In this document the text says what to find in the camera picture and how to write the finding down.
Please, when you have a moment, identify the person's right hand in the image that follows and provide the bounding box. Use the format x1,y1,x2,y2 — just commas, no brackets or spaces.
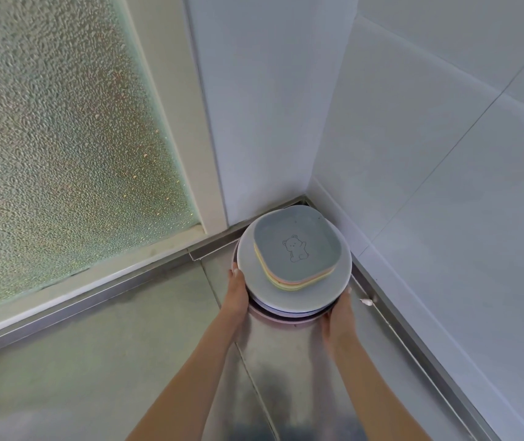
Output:
320,287,359,359

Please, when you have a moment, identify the person's left hand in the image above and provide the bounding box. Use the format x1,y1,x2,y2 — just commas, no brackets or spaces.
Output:
219,267,248,325

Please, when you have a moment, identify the pale lavender small round plate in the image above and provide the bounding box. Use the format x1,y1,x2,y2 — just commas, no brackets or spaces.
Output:
236,208,353,317

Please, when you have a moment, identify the blue-grey square dish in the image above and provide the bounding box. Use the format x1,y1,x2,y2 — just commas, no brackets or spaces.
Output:
253,208,342,283

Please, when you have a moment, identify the person's left forearm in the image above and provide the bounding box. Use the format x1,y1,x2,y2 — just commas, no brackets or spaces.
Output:
126,312,244,441

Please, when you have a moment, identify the person's right forearm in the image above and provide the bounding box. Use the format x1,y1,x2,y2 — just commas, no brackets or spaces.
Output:
331,339,433,441

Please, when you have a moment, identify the frosted glass window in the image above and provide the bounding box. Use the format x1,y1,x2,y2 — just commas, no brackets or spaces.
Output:
0,0,228,345

